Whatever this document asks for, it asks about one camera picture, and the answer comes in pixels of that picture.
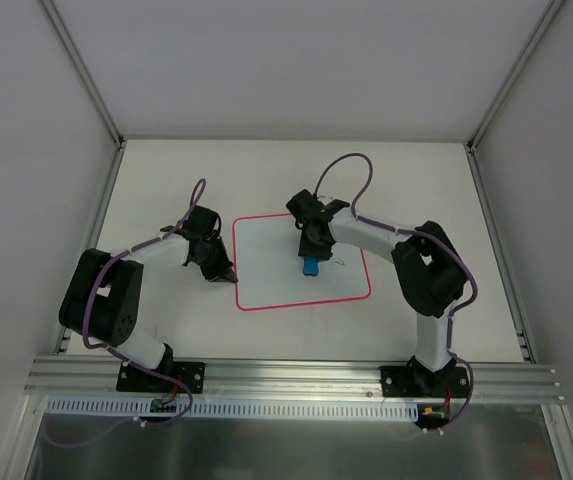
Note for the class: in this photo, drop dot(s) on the pink-framed whiteboard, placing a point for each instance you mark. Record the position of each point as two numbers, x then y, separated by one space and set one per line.
271 274

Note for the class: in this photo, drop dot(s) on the blue whiteboard eraser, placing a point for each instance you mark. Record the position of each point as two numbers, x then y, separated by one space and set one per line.
310 267

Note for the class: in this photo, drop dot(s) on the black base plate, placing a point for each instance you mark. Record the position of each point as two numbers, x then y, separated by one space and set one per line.
131 379
415 381

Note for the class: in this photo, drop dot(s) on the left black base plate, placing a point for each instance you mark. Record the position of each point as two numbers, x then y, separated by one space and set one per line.
131 379

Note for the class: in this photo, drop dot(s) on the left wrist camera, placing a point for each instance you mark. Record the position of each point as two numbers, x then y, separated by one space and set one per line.
203 222

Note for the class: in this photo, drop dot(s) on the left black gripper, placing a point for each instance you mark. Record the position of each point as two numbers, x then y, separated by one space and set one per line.
214 261

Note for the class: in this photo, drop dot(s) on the left aluminium frame post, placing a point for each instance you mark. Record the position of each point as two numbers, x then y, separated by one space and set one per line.
64 37

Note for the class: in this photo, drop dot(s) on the aluminium mounting rail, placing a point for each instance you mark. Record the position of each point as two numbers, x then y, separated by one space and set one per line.
520 383

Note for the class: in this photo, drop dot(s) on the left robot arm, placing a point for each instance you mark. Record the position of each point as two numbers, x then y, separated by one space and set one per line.
101 303

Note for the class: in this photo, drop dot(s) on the right aluminium frame post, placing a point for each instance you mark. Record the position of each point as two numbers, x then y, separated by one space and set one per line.
536 36

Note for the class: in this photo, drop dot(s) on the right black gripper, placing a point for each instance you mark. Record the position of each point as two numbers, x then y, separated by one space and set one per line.
313 250

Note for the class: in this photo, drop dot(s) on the white slotted cable duct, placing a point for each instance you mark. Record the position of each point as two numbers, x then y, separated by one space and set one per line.
235 408

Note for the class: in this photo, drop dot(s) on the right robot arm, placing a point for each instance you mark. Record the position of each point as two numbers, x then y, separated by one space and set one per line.
430 274

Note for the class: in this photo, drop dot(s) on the aluminium frame post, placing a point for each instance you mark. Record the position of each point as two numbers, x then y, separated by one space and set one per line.
64 37
536 36

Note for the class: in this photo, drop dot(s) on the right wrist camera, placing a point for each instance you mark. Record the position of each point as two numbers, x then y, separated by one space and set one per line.
303 204

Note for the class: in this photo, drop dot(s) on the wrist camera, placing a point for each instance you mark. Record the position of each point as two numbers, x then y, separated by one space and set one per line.
203 222
303 204

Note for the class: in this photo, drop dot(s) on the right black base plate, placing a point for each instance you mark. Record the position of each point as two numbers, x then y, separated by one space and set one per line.
415 381

